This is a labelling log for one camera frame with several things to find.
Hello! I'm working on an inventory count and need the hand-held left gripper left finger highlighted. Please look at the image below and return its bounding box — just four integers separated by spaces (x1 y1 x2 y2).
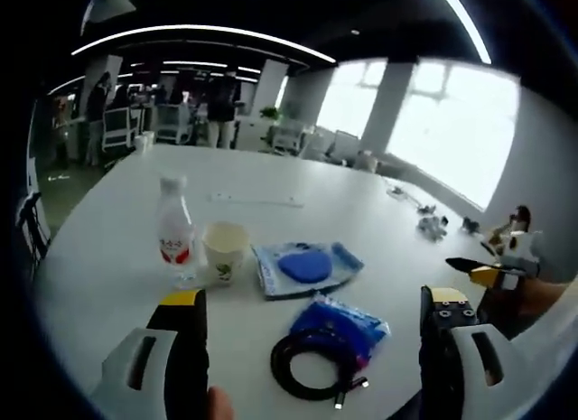
89 288 211 420

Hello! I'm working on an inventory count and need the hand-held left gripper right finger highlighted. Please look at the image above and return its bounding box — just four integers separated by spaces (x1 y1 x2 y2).
418 284 518 420

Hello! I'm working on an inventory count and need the black cable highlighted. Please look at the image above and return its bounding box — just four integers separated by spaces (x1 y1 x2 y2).
269 327 371 412

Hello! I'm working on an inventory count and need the white paper cup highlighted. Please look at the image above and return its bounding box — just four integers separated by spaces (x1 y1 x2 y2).
200 220 252 289

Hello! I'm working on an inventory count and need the blue tissue pack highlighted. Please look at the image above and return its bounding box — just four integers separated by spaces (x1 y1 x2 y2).
288 292 392 369

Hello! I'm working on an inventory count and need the clear plastic water bottle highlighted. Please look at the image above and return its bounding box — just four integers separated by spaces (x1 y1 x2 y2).
155 174 200 289

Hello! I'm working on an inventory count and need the blue sponge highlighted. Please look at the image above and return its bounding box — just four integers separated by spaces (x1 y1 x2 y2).
250 240 366 303

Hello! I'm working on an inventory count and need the person's right hand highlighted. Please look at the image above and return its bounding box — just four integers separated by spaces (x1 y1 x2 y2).
518 277 574 324

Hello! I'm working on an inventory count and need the person's left hand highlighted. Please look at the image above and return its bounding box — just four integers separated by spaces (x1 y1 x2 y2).
206 386 236 420

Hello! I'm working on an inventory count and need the white table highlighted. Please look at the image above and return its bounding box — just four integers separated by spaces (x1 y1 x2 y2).
33 142 543 420

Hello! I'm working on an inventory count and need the beige bag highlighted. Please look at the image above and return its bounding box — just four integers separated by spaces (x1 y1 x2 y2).
354 149 378 171

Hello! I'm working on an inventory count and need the black tripod stand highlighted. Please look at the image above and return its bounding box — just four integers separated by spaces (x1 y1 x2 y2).
15 191 51 276

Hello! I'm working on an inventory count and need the long ceiling light strip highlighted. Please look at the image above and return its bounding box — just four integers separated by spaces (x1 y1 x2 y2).
71 24 338 64

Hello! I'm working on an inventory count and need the white charging cable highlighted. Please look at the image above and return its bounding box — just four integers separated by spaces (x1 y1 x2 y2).
383 178 437 213

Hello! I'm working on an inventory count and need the white table cable cover strip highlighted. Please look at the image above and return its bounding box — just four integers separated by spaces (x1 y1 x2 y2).
207 191 304 210

